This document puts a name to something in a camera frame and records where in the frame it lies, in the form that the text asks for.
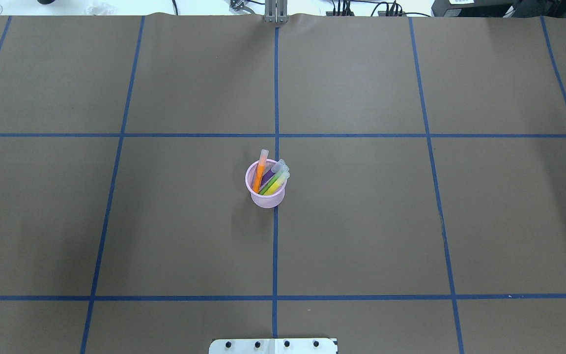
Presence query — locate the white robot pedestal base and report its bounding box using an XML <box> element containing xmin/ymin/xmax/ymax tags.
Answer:
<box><xmin>208</xmin><ymin>338</ymin><xmax>339</xmax><ymax>354</ymax></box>

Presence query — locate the pink mesh pen holder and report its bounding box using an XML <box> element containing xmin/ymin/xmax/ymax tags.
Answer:
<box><xmin>245</xmin><ymin>159</ymin><xmax>290</xmax><ymax>208</ymax></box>

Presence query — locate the purple highlighter pen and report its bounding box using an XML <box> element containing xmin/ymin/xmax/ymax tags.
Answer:
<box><xmin>259</xmin><ymin>159</ymin><xmax>286</xmax><ymax>191</ymax></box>

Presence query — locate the aluminium frame post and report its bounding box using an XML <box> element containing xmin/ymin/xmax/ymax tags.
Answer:
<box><xmin>263</xmin><ymin>0</ymin><xmax>289</xmax><ymax>24</ymax></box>

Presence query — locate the yellow highlighter pen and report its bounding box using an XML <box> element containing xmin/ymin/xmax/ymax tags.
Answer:
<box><xmin>262</xmin><ymin>171</ymin><xmax>290</xmax><ymax>196</ymax></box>

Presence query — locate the green highlighter pen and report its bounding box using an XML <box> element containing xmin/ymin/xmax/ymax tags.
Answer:
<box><xmin>259</xmin><ymin>164</ymin><xmax>289</xmax><ymax>196</ymax></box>

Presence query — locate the orange highlighter pen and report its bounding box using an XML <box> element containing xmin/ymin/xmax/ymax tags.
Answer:
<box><xmin>252</xmin><ymin>149</ymin><xmax>269</xmax><ymax>194</ymax></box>

